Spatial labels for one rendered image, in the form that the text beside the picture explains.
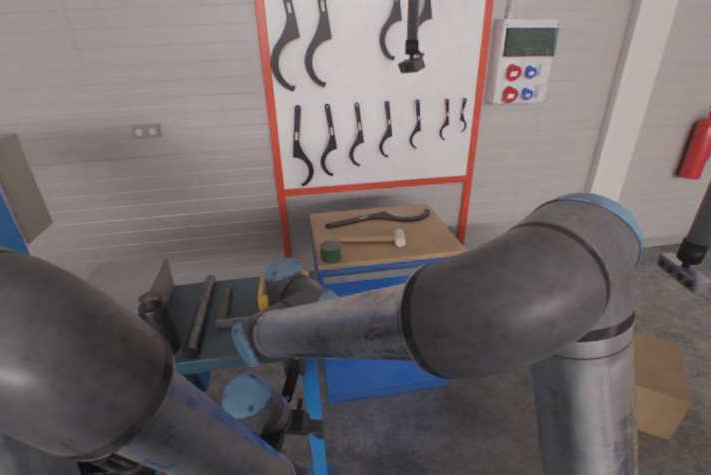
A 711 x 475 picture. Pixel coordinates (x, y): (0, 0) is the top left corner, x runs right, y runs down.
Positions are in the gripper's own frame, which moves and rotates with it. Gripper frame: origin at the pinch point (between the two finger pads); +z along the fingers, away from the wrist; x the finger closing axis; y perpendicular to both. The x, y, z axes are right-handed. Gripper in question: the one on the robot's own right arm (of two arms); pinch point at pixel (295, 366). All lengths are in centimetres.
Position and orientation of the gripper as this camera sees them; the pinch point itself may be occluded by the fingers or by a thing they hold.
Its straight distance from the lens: 115.4
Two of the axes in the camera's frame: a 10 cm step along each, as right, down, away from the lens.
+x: 10.0, 0.2, -0.8
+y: -0.8, 4.8, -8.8
